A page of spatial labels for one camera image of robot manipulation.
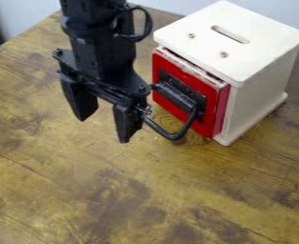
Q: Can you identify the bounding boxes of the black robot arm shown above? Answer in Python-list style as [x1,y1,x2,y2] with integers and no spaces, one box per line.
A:
[53,0,152,143]

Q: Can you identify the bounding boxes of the red drawer front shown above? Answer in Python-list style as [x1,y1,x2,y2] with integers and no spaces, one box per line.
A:
[150,48,231,139]

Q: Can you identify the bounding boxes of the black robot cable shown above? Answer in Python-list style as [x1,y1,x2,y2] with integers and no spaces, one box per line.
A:
[114,4,153,43]

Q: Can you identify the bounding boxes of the white wooden box cabinet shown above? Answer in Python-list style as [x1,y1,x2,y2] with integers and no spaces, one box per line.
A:
[153,1,299,146]

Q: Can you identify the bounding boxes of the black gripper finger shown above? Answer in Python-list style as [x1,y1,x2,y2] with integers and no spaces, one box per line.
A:
[113,102,142,143]
[61,80,98,121]

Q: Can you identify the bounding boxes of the black drawer handle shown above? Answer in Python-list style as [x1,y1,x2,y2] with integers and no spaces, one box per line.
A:
[140,69,208,142]

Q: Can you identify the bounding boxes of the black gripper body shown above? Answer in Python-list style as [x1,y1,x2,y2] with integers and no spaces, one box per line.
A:
[53,33,149,109]

